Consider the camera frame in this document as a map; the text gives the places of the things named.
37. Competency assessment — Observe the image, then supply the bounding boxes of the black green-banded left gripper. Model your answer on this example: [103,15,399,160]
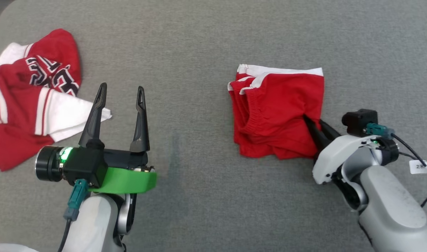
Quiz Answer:
[78,83,158,194]

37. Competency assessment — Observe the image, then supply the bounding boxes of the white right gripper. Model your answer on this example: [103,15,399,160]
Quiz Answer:
[303,115,379,185]

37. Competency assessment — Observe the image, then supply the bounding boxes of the red shorts with white trim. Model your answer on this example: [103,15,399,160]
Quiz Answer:
[228,64,325,160]

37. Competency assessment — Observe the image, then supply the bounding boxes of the red white lettered jersey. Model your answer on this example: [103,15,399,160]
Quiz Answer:
[0,29,112,172]

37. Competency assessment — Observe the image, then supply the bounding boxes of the black cable with teal connector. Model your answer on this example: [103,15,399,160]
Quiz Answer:
[366,122,427,209]
[57,178,89,252]

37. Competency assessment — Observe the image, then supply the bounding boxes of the white paper cable tag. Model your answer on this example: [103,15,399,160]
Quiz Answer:
[409,160,427,175]

